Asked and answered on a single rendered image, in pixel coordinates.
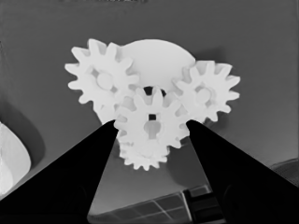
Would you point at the large thick white disc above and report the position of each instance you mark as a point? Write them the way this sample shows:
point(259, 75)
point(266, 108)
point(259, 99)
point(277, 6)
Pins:
point(12, 161)

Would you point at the small white gear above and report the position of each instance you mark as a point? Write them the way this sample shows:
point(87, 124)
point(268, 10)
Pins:
point(107, 62)
point(204, 79)
point(145, 157)
point(169, 124)

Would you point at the white round carrier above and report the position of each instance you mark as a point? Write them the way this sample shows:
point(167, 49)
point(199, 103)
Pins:
point(155, 62)

